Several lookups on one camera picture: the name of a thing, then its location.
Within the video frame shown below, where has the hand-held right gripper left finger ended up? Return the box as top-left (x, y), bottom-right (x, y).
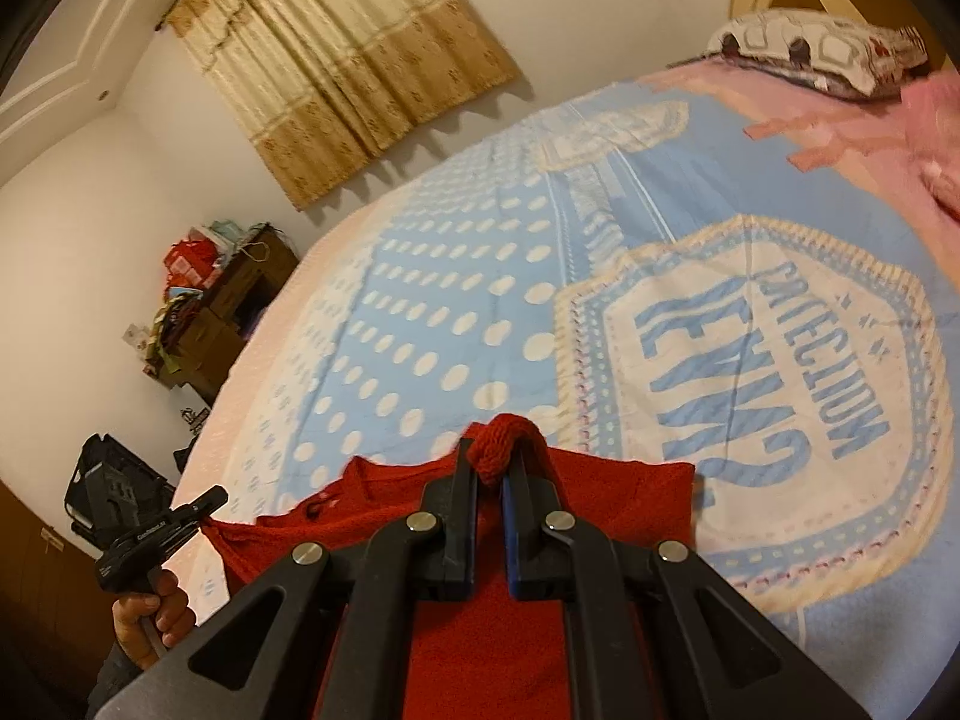
top-left (94, 457), bottom-right (481, 720)

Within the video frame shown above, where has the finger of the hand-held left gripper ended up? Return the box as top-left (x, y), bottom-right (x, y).
top-left (169, 486), bottom-right (230, 535)

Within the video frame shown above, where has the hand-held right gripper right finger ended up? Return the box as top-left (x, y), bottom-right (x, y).
top-left (501, 454), bottom-right (875, 720)

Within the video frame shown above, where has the red knitted sweater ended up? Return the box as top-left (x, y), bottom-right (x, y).
top-left (202, 414), bottom-right (698, 720)

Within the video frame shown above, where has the person's left forearm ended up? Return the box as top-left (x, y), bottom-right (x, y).
top-left (85, 645), bottom-right (155, 720)

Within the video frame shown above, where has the person's left hand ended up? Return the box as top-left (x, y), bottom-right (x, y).
top-left (112, 571), bottom-right (197, 673)

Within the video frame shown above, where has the black folding chair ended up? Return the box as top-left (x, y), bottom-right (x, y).
top-left (64, 433), bottom-right (178, 542)

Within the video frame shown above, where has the brown wooden door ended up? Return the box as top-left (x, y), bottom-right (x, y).
top-left (0, 480), bottom-right (100, 698)

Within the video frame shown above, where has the bed with blue sheet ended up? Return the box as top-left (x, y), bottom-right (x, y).
top-left (172, 60), bottom-right (960, 720)

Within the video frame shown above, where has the brown wooden desk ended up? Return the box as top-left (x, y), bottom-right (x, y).
top-left (154, 229), bottom-right (301, 402)

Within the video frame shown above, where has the red gift bag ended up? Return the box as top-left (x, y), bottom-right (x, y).
top-left (165, 240), bottom-right (218, 290)

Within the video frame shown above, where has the beige floral window curtain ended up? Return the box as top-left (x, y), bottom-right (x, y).
top-left (166, 0), bottom-right (524, 212)

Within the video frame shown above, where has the patterned pillow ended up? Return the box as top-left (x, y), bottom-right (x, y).
top-left (667, 7), bottom-right (931, 102)

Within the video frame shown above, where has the folded pink quilt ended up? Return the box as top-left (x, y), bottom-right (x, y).
top-left (900, 71), bottom-right (960, 226)

